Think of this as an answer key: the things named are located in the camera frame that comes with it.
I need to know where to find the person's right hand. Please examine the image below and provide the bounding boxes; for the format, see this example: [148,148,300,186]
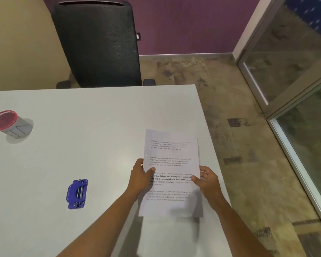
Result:
[191,166,220,211]

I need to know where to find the blue hole punch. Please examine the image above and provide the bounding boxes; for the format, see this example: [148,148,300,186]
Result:
[66,179,88,210]

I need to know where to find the glass door with metal frame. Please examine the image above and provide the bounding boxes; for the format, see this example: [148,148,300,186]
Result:
[232,0,321,240]

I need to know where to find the black mesh office chair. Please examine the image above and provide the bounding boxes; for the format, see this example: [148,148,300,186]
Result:
[51,0,156,89]

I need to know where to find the person's left forearm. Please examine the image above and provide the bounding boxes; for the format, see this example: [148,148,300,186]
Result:
[55,189,140,257]

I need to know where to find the person's left hand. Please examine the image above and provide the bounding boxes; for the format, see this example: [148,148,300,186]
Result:
[127,158,156,203]

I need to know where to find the person's right forearm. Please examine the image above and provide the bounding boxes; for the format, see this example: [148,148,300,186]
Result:
[203,196,274,257]

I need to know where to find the printed white paper sheets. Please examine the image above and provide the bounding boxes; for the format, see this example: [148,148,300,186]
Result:
[138,129,204,218]

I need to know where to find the grey cup with red rim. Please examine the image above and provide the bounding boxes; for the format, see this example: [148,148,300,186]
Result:
[0,110,34,139]

